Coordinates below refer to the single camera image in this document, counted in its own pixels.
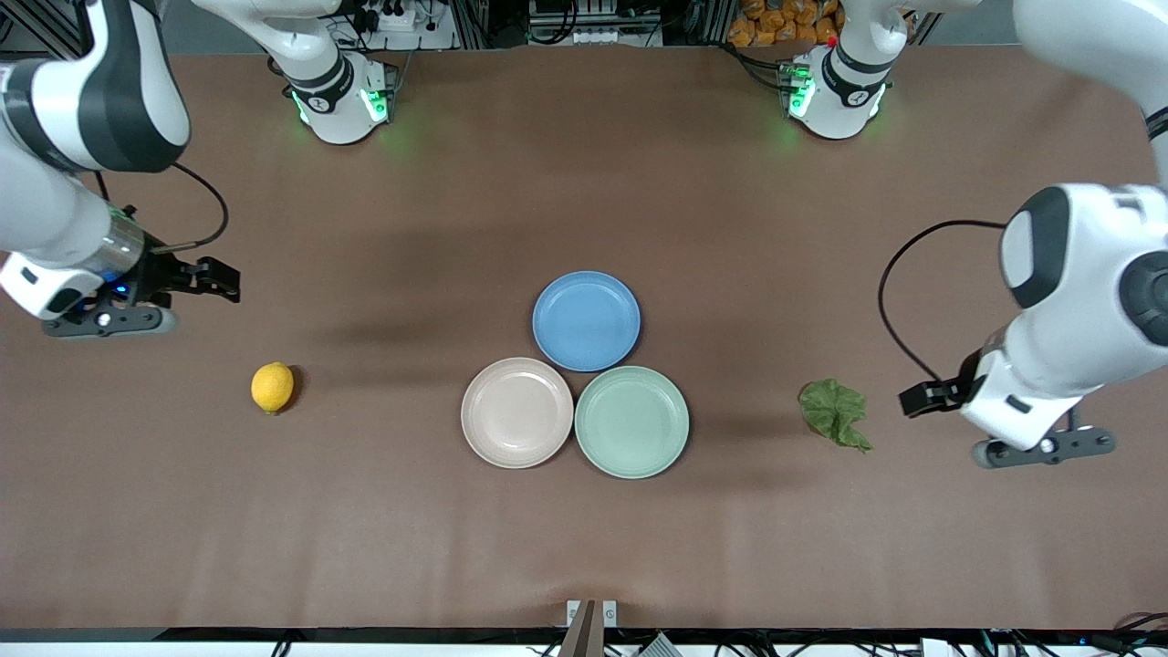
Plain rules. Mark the mint green plate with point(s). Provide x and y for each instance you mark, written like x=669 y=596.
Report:
x=631 y=422

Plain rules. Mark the beige plate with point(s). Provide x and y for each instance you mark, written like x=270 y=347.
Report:
x=516 y=415

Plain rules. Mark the aluminium frame profile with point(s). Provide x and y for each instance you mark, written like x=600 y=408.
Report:
x=50 y=27

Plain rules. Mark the blue plate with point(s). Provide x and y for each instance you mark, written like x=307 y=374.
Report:
x=584 y=319

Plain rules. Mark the green lettuce leaf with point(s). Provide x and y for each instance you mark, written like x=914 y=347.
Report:
x=830 y=406

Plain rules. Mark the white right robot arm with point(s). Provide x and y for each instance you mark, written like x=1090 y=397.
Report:
x=128 y=91

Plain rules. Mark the bag of oranges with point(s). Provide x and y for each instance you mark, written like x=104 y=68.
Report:
x=776 y=23

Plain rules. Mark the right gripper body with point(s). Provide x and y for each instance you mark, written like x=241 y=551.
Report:
x=166 y=276

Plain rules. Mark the white panel with plugs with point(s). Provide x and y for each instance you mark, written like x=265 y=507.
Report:
x=429 y=36

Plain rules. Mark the brown camera mount post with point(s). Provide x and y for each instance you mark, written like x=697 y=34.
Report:
x=584 y=630

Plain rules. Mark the grey ribbed block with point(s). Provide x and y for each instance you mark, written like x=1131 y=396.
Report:
x=659 y=648

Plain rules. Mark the dark electronics rack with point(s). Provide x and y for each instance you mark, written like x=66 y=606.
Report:
x=593 y=18

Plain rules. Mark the yellow lemon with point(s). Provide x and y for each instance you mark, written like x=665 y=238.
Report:
x=272 y=388

